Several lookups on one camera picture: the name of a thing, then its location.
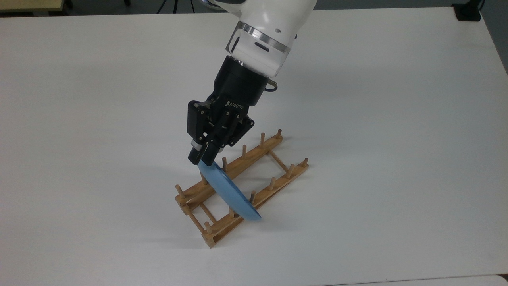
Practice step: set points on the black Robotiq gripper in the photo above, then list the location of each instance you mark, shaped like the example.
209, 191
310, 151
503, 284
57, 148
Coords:
240, 85

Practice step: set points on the blue round plate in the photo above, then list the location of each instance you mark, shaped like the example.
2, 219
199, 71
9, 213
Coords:
230, 190

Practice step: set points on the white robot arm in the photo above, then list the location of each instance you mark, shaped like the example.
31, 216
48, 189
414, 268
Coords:
270, 24

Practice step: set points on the wooden peg plate rack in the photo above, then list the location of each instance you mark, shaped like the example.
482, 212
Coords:
281, 184

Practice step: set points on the black tripod legs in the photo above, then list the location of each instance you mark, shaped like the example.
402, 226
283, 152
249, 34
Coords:
174, 4

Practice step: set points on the light wooden table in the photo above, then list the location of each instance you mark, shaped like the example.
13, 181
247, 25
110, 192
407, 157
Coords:
27, 4

